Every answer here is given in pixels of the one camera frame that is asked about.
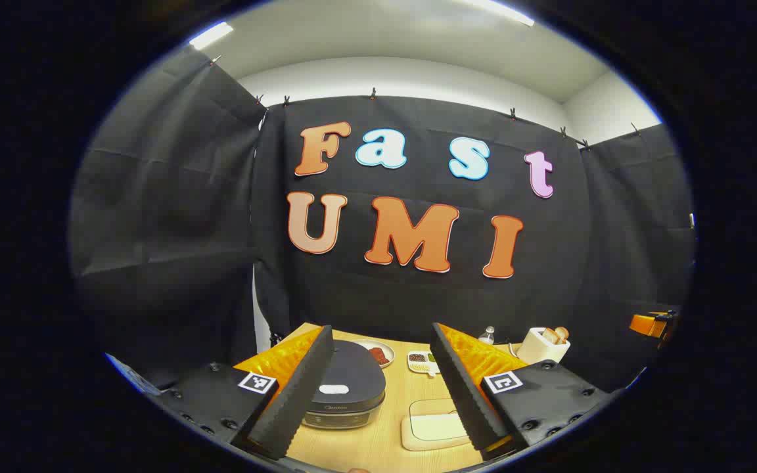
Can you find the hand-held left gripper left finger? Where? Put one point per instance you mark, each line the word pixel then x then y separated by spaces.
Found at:
pixel 299 387

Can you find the toast slice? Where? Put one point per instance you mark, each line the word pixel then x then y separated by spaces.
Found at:
pixel 549 335
pixel 562 332

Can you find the black rice cooker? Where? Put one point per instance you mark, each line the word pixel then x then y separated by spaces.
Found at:
pixel 352 381

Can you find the cream tray of rice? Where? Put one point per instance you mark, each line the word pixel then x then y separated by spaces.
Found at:
pixel 431 427

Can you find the round white plate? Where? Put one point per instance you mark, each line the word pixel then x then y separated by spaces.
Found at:
pixel 362 347

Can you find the white toaster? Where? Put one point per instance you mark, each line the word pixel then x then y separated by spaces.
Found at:
pixel 536 351

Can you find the green drink bottle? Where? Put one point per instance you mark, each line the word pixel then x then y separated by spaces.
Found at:
pixel 487 337

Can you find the ceiling light panel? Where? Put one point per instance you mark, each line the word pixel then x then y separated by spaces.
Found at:
pixel 211 35

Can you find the red meat piece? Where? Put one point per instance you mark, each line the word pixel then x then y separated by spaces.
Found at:
pixel 380 356

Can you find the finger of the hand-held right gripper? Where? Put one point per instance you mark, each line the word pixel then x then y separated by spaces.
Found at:
pixel 648 324

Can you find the black backdrop stand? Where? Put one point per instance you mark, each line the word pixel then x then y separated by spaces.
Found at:
pixel 276 338

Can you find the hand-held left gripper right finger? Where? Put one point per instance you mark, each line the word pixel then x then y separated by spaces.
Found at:
pixel 464 387

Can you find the white divided bean dish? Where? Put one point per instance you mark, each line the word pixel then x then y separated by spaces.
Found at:
pixel 420 362

